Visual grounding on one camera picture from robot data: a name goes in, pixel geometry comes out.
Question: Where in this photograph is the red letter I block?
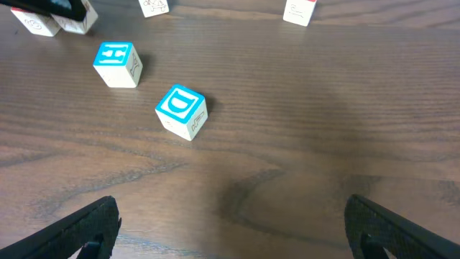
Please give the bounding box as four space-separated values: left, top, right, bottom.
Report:
11 7 61 37

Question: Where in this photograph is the red letter A block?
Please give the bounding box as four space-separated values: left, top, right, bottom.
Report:
282 0 317 27

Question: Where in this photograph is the blue number 2 block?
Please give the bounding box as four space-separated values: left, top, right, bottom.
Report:
52 0 98 35

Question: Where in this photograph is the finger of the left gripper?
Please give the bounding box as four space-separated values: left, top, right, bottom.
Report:
1 0 87 22

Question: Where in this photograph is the cream wooden block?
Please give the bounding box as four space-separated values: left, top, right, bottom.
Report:
139 0 170 17

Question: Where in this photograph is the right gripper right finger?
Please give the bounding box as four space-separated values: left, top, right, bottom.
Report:
344 194 459 259

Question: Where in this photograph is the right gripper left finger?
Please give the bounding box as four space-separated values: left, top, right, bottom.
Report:
1 196 121 259

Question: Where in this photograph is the blue letter D block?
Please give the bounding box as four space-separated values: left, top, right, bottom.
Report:
155 84 208 141

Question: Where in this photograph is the blue letter H block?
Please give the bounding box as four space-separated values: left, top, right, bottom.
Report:
93 42 143 88

